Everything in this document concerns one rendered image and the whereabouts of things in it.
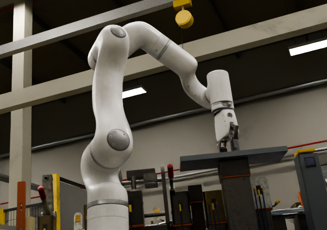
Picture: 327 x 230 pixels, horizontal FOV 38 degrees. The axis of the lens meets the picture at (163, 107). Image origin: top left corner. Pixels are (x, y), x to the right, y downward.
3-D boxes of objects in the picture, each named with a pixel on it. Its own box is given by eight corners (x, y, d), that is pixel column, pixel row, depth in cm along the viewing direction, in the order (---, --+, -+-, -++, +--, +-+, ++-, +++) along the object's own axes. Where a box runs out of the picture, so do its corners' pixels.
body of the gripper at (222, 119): (238, 105, 171) (243, 134, 167) (226, 115, 180) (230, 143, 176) (219, 104, 169) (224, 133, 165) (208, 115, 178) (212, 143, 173)
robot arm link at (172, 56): (146, 71, 182) (208, 116, 185) (162, 51, 168) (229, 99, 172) (156, 56, 187) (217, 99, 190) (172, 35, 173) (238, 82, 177)
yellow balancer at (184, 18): (203, 83, 408) (191, 1, 440) (200, 79, 399) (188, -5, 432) (186, 87, 413) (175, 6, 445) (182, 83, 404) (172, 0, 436)
